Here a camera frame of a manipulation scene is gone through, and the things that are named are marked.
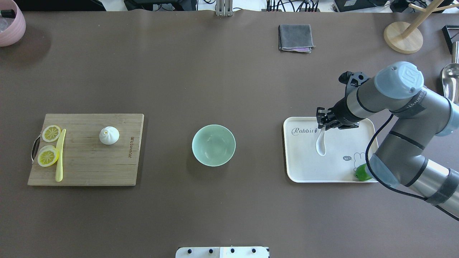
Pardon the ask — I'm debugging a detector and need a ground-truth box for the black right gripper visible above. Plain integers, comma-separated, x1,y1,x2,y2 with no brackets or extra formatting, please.
316,98,360,130

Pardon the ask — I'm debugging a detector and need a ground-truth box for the white ceramic spoon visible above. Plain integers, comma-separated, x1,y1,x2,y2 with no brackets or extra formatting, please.
315,127,326,157

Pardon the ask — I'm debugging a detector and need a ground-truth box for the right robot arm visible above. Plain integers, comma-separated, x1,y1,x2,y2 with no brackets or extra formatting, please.
316,61,458,220

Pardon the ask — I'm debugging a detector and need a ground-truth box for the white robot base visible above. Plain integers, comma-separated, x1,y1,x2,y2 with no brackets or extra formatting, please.
175,246,270,258

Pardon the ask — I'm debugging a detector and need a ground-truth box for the light green bowl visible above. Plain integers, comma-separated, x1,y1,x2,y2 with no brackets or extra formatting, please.
191,124,236,167

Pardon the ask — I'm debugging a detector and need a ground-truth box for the pink bowl with ice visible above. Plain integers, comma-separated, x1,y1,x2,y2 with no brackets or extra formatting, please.
0,0,26,47

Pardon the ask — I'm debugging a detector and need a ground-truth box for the white rabbit tray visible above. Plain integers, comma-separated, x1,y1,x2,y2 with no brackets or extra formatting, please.
283,116,375,183

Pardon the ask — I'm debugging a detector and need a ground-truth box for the green lime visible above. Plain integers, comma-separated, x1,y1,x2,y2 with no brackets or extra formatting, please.
355,164,374,182

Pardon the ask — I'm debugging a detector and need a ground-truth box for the grey folded cloth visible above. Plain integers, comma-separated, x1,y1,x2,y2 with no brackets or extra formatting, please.
278,24,315,53

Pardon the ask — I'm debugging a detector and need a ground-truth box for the wooden mug tree stand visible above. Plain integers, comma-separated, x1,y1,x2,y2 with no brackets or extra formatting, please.
383,0,459,54

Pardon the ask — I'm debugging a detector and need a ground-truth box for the steel scoop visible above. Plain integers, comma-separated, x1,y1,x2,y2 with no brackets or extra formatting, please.
441,41,459,105

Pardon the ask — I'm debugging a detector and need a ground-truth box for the wooden cutting board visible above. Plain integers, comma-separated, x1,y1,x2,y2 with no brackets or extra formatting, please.
28,113,144,186

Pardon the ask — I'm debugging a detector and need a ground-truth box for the yellow plastic knife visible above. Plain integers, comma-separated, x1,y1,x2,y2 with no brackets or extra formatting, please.
55,129,67,182

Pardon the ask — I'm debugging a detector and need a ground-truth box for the lemon slice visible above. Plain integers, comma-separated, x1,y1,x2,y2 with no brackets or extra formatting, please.
42,125,62,143
36,145,60,167

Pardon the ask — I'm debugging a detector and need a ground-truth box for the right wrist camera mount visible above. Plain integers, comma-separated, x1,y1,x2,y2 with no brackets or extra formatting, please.
338,71,370,97

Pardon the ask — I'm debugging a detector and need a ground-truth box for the aluminium frame post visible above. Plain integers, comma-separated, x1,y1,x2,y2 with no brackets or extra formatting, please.
215,0,233,16

